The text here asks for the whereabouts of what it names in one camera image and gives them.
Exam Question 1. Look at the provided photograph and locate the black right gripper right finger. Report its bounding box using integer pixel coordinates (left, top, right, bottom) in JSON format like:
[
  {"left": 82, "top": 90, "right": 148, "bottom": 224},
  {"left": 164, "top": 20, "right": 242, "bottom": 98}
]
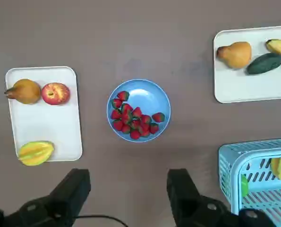
[{"left": 166, "top": 168, "right": 277, "bottom": 227}]

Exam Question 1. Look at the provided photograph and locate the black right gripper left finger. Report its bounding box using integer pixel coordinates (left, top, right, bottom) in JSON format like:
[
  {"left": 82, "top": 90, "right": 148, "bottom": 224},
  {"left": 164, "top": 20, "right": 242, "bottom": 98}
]
[{"left": 0, "top": 168, "right": 92, "bottom": 227}]

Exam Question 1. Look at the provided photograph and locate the light blue plastic basket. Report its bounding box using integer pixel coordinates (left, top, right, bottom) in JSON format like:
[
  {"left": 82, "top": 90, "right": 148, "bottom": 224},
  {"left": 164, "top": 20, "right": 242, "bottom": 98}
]
[{"left": 217, "top": 138, "right": 281, "bottom": 216}]

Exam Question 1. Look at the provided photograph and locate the bright green fruit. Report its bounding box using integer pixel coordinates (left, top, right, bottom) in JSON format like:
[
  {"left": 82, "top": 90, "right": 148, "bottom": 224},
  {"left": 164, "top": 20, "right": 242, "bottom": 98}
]
[{"left": 240, "top": 175, "right": 249, "bottom": 198}]

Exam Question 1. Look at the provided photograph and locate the white rectangular tray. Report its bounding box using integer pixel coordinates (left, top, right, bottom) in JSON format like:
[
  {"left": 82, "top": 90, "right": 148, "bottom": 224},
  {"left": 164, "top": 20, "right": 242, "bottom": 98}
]
[
  {"left": 213, "top": 25, "right": 281, "bottom": 104},
  {"left": 5, "top": 66, "right": 83, "bottom": 163}
]

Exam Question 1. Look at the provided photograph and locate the red apple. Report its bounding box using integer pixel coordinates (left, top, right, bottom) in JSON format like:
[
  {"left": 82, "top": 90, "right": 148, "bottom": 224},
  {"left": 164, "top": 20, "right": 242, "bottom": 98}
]
[{"left": 41, "top": 82, "right": 71, "bottom": 105}]

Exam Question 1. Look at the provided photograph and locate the blue round plate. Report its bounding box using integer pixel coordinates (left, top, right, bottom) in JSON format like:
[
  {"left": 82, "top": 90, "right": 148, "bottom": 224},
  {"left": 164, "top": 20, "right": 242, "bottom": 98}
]
[{"left": 106, "top": 79, "right": 171, "bottom": 143}]

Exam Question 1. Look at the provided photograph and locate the yellow-brown pear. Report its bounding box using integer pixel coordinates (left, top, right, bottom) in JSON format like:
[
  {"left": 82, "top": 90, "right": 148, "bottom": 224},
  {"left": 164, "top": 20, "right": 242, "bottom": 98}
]
[
  {"left": 216, "top": 41, "right": 252, "bottom": 70},
  {"left": 4, "top": 79, "right": 42, "bottom": 105}
]

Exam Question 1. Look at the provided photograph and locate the dark green avocado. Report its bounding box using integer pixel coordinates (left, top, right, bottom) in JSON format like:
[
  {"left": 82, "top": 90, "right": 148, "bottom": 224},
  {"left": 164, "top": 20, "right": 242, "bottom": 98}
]
[{"left": 246, "top": 52, "right": 281, "bottom": 76}]

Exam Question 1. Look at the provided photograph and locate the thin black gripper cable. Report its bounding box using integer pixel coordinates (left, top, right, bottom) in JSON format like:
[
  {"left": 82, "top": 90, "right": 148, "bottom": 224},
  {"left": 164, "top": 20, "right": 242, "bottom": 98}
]
[{"left": 76, "top": 214, "right": 129, "bottom": 227}]

